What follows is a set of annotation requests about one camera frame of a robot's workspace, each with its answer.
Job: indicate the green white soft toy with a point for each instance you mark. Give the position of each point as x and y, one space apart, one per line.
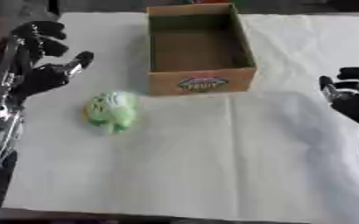
111 110

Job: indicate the tan cardboard box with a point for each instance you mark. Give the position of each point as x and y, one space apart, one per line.
200 51

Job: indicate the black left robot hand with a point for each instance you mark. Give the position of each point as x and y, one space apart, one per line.
40 76

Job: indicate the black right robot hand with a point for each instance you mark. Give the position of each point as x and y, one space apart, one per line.
355 102

